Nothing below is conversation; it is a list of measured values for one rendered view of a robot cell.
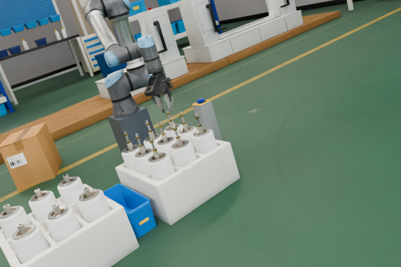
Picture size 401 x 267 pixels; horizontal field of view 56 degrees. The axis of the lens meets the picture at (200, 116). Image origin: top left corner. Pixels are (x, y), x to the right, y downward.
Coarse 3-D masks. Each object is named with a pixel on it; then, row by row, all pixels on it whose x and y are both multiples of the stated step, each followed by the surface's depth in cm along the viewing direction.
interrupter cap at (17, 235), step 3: (27, 225) 127; (30, 225) 126; (33, 225) 125; (27, 228) 125; (30, 228) 124; (33, 228) 123; (18, 231) 125; (27, 231) 123; (30, 231) 122; (15, 234) 123; (18, 234) 123; (21, 234) 123; (24, 234) 121; (27, 234) 121; (12, 237) 122; (15, 237) 121; (18, 237) 121; (21, 237) 120
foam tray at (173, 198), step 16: (224, 144) 163; (208, 160) 157; (224, 160) 163; (128, 176) 165; (144, 176) 155; (176, 176) 148; (192, 176) 153; (208, 176) 158; (224, 176) 163; (144, 192) 157; (160, 192) 145; (176, 192) 149; (192, 192) 154; (208, 192) 159; (160, 208) 150; (176, 208) 150; (192, 208) 154
